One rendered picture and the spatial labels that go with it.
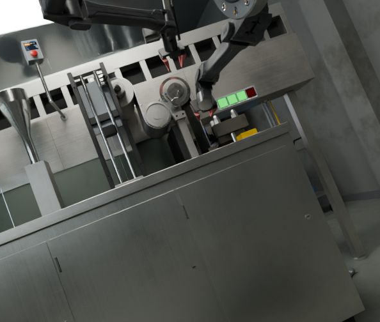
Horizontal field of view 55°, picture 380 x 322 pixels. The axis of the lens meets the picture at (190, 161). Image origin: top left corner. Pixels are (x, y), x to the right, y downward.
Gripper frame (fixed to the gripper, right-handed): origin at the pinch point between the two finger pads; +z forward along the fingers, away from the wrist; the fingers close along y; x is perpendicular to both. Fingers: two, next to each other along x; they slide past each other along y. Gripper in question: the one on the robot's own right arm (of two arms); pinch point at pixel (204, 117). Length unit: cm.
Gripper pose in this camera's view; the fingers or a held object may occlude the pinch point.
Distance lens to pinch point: 162.3
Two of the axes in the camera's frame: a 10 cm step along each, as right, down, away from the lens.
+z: 0.8, 5.8, 8.1
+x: -3.9, -7.3, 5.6
